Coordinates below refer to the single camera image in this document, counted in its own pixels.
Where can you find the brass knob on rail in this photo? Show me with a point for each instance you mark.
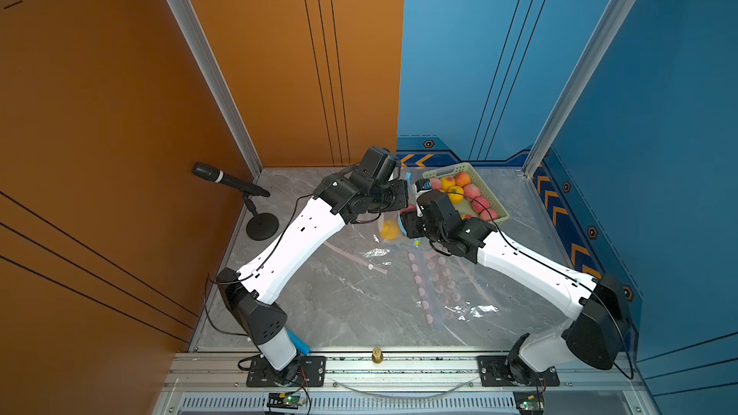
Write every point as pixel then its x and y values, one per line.
pixel 377 355

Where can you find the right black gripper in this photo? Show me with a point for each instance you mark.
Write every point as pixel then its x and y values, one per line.
pixel 408 224

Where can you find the green plastic fruit basket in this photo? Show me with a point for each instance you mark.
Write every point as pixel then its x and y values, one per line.
pixel 495 206

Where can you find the blue handheld microphone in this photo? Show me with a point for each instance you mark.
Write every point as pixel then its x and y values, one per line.
pixel 301 346

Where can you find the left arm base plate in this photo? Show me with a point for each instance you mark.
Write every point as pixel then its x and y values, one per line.
pixel 303 371

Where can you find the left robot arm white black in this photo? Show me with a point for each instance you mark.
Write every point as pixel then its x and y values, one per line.
pixel 250 293

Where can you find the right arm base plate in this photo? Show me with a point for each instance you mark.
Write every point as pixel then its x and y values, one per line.
pixel 496 370

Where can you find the pink-dotted zip bag near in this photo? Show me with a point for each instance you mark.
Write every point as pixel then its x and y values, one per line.
pixel 447 290

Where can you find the pink peach basket centre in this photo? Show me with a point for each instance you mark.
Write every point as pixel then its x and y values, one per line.
pixel 479 205

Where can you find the black microphone on stand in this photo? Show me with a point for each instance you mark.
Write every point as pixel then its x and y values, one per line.
pixel 262 225

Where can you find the clear blue-zipper zip bag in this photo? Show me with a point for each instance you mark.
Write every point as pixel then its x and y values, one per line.
pixel 371 242

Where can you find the green circuit board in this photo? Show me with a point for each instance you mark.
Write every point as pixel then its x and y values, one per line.
pixel 529 403
pixel 285 403

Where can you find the left green circuit board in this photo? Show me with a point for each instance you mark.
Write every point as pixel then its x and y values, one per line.
pixel 285 403

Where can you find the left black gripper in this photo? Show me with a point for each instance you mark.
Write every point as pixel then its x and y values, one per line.
pixel 400 193

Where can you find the aluminium front rail frame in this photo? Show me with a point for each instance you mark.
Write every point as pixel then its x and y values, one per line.
pixel 408 381

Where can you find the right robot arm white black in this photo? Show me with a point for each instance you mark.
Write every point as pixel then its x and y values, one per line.
pixel 596 308

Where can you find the right green circuit board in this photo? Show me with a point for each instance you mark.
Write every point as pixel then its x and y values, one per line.
pixel 529 403

